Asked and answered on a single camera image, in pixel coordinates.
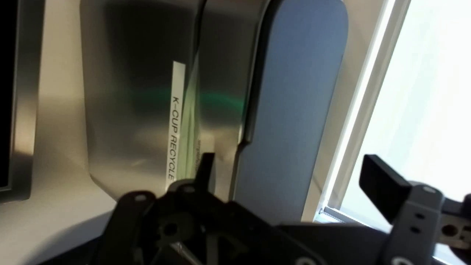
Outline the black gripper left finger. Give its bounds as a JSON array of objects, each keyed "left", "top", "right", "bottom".
[{"left": 166, "top": 152, "right": 238, "bottom": 224}]

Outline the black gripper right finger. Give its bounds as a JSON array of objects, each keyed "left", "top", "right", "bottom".
[{"left": 359, "top": 153, "right": 446, "bottom": 265}]

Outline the silver steel bin body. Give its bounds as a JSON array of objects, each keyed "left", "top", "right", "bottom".
[{"left": 78, "top": 0, "right": 272, "bottom": 203}]

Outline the steel framed counter trash chute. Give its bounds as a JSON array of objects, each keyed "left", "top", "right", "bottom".
[{"left": 0, "top": 0, "right": 47, "bottom": 203}]

